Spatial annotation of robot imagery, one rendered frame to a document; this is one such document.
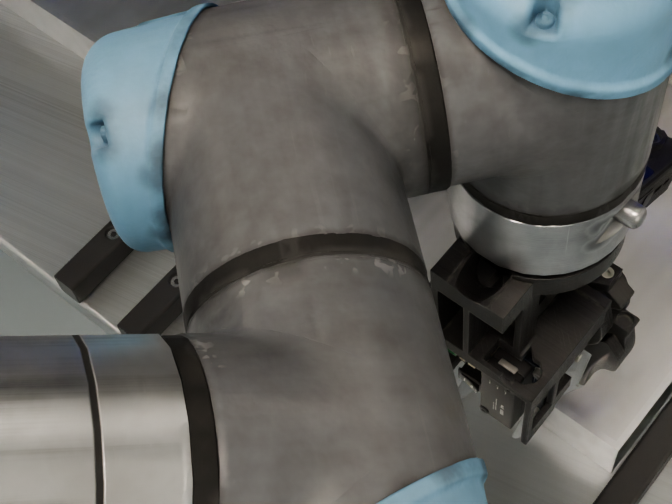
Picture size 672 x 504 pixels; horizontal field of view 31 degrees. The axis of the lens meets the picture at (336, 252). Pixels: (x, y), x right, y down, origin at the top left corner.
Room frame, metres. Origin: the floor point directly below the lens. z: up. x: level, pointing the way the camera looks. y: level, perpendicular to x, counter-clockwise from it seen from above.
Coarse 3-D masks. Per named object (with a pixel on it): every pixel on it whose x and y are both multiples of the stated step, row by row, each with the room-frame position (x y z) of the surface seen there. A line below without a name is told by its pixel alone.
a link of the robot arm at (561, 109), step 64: (448, 0) 0.24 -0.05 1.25; (512, 0) 0.23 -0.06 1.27; (576, 0) 0.22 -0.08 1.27; (640, 0) 0.22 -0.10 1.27; (448, 64) 0.23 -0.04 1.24; (512, 64) 0.22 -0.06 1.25; (576, 64) 0.21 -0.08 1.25; (640, 64) 0.22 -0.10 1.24; (448, 128) 0.21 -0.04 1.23; (512, 128) 0.21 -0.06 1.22; (576, 128) 0.21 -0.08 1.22; (640, 128) 0.22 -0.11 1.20; (512, 192) 0.22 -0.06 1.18; (576, 192) 0.21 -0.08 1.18
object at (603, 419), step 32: (416, 224) 0.39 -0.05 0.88; (448, 224) 0.39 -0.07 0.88; (640, 256) 0.34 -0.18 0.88; (640, 288) 0.32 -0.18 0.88; (640, 320) 0.30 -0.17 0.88; (640, 352) 0.28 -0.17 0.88; (608, 384) 0.26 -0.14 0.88; (640, 384) 0.26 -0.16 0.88; (576, 416) 0.23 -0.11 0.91; (608, 416) 0.24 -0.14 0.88; (640, 416) 0.23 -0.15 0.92; (576, 448) 0.23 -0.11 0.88; (608, 448) 0.21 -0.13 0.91
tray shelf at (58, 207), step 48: (0, 48) 0.60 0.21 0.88; (48, 48) 0.59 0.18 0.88; (0, 96) 0.55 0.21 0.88; (48, 96) 0.55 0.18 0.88; (0, 144) 0.51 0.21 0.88; (48, 144) 0.50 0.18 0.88; (0, 192) 0.47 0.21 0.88; (48, 192) 0.46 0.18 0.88; (96, 192) 0.46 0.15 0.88; (0, 240) 0.43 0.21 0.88; (48, 240) 0.43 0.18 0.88; (96, 288) 0.39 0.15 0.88; (144, 288) 0.38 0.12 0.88; (480, 432) 0.25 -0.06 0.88; (528, 480) 0.21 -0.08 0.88; (576, 480) 0.21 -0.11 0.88
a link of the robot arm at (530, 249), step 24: (456, 192) 0.24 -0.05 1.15; (456, 216) 0.24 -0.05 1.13; (480, 216) 0.23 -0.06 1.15; (600, 216) 0.22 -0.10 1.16; (624, 216) 0.22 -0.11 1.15; (480, 240) 0.23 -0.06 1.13; (504, 240) 0.22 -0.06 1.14; (528, 240) 0.22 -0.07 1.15; (552, 240) 0.21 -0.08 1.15; (576, 240) 0.21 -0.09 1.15; (600, 240) 0.22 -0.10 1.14; (504, 264) 0.22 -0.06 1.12; (528, 264) 0.22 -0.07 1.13; (552, 264) 0.21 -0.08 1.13; (576, 264) 0.21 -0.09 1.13
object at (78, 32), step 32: (0, 0) 0.64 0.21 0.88; (32, 0) 0.60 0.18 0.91; (64, 0) 0.63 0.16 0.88; (96, 0) 0.62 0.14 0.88; (128, 0) 0.62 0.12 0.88; (160, 0) 0.61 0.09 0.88; (192, 0) 0.61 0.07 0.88; (224, 0) 0.60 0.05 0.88; (64, 32) 0.58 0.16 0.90; (96, 32) 0.59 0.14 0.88
